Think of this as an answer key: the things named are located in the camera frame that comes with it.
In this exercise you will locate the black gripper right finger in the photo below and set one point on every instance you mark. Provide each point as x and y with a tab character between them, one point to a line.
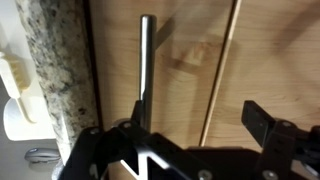
260	123

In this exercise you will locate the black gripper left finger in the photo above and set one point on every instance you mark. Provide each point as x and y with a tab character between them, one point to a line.
86	146

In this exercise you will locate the granite top kitchen counter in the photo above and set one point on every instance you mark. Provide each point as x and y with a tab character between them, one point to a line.
56	66

